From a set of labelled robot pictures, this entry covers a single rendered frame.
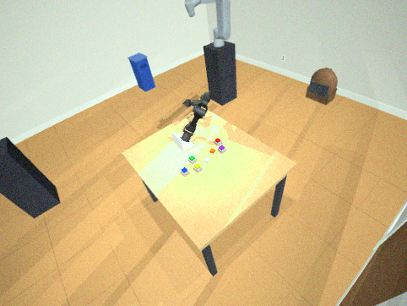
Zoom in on blue button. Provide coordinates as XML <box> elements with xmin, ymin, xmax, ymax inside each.
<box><xmin>180</xmin><ymin>167</ymin><xmax>190</xmax><ymax>177</ymax></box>

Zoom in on green button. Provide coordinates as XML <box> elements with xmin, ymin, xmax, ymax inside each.
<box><xmin>188</xmin><ymin>156</ymin><xmax>197</xmax><ymax>164</ymax></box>

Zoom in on yellow button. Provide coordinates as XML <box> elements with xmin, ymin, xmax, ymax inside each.
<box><xmin>193</xmin><ymin>164</ymin><xmax>203</xmax><ymax>172</ymax></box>

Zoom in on purple button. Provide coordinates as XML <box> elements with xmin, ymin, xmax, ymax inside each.
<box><xmin>218</xmin><ymin>145</ymin><xmax>226</xmax><ymax>153</ymax></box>

